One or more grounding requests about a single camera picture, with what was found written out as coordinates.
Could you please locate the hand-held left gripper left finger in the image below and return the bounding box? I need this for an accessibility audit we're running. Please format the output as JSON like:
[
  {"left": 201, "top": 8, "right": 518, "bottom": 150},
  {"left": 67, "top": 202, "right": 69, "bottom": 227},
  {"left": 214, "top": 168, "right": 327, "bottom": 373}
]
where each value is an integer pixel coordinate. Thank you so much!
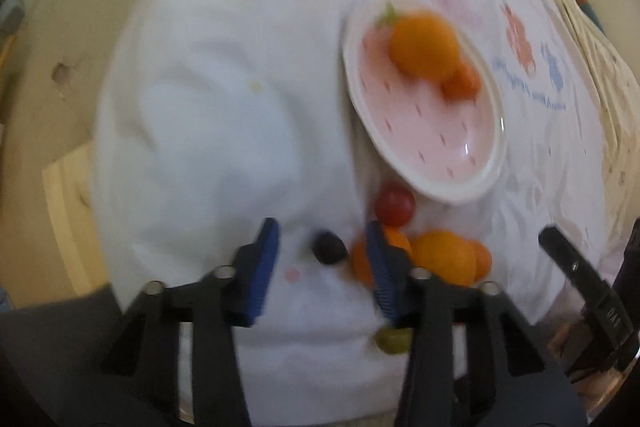
[{"left": 100, "top": 218, "right": 280, "bottom": 427}]

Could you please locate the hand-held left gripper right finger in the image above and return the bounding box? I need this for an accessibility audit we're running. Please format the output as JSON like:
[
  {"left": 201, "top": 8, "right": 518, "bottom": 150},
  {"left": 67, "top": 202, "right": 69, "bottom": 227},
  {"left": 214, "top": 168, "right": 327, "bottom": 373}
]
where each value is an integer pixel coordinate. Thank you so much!
[{"left": 365, "top": 221, "right": 586, "bottom": 427}]

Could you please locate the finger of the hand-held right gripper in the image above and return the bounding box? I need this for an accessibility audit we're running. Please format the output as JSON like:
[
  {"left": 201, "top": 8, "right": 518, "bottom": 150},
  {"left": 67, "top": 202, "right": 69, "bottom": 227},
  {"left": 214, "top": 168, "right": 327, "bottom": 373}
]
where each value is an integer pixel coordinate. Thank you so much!
[{"left": 539, "top": 226, "right": 638, "bottom": 360}]

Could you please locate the small orange mandarin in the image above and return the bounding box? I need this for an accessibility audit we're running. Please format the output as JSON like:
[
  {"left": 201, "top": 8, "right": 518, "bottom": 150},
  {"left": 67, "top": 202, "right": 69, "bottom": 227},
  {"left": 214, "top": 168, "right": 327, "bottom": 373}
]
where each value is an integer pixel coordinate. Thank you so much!
[
  {"left": 350, "top": 228, "right": 413, "bottom": 287},
  {"left": 440, "top": 63, "right": 482, "bottom": 102},
  {"left": 470, "top": 239, "right": 493, "bottom": 282}
]

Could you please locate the dark purple grape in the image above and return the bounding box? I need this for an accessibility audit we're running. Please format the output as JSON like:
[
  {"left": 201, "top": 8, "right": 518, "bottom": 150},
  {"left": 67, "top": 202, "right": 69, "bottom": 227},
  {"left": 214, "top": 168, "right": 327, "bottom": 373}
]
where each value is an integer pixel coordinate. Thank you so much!
[{"left": 312, "top": 232, "right": 349, "bottom": 267}]

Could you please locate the large orange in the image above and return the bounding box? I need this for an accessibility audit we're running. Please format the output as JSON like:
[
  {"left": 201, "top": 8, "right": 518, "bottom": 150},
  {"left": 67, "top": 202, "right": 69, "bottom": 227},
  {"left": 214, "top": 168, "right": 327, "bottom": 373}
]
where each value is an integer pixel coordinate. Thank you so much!
[
  {"left": 389, "top": 11, "right": 462, "bottom": 82},
  {"left": 411, "top": 230, "right": 477, "bottom": 288}
]

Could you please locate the red cherry tomato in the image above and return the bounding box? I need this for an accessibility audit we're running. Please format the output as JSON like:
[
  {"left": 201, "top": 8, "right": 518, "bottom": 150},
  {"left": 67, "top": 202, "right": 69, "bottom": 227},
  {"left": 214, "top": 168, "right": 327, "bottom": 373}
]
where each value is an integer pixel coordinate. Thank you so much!
[{"left": 375, "top": 183, "right": 416, "bottom": 228}]

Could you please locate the pink strawberry print plate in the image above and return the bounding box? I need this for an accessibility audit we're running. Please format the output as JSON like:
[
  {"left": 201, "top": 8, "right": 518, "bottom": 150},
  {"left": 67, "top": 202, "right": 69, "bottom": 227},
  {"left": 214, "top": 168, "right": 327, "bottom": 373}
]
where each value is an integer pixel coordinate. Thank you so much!
[{"left": 341, "top": 0, "right": 507, "bottom": 206}]

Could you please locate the green grape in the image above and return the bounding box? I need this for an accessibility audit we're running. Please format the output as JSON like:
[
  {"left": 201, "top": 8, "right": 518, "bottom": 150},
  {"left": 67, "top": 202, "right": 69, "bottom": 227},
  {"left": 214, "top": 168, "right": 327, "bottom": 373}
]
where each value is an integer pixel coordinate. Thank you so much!
[{"left": 375, "top": 326, "right": 415, "bottom": 355}]

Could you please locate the white printed blanket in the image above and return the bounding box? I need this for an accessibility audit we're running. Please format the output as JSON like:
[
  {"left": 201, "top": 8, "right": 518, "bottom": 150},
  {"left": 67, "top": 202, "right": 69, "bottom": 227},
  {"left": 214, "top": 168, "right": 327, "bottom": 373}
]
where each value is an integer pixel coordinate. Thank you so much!
[{"left": 95, "top": 0, "right": 626, "bottom": 427}]

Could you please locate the yellow printed bed sheet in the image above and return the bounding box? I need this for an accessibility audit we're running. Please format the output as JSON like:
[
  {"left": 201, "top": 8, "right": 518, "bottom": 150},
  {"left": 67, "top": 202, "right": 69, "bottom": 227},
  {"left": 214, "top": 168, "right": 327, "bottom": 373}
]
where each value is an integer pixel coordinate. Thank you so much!
[{"left": 480, "top": 0, "right": 640, "bottom": 233}]

